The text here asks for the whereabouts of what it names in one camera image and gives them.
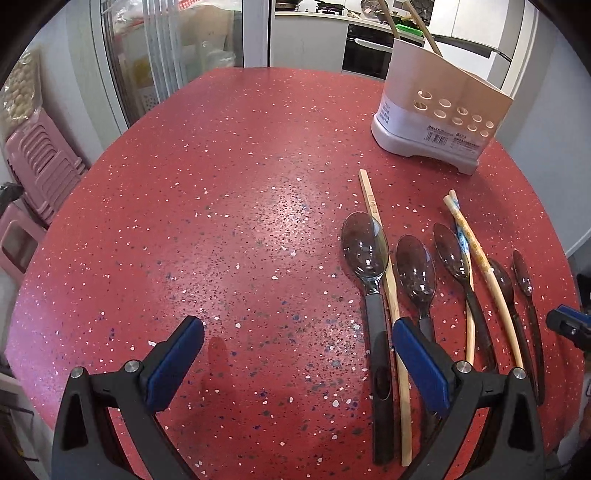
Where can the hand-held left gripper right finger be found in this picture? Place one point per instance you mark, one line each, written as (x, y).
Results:
(420, 369)

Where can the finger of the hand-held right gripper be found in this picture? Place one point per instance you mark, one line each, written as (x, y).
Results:
(575, 314)
(565, 330)

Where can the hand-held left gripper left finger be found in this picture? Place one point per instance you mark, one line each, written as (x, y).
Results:
(178, 360)

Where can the smallest dark translucent spoon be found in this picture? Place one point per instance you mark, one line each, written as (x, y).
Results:
(524, 277)

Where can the small dark translucent spoon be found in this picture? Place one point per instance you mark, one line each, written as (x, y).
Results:
(503, 281)

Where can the large dark translucent spoon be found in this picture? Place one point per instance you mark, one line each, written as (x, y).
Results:
(415, 277)

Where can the blue patterned chopstick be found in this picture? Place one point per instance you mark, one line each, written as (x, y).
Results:
(485, 267)
(457, 217)

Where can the medium dark translucent spoon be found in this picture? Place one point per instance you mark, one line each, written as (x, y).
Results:
(452, 254)

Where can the largest dark translucent spoon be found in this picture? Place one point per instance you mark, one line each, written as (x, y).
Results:
(364, 249)

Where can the plain wooden chopstick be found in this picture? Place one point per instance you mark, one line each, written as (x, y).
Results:
(369, 194)

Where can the beige utensil holder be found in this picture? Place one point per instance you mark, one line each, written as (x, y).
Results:
(415, 83)

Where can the single pink stool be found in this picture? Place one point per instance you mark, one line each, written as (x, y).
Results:
(18, 240)

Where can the stack of pink stools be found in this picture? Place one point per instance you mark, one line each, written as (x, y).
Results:
(46, 166)

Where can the white refrigerator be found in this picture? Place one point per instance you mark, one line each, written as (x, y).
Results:
(480, 27)

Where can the clear bag of peanuts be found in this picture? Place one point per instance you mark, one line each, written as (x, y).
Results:
(18, 92)

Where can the glass door cabinet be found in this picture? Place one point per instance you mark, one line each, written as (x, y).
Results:
(184, 46)

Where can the black built-in oven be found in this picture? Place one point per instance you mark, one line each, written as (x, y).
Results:
(364, 55)

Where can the kitchen counter with cookware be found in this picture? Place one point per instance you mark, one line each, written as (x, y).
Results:
(323, 11)

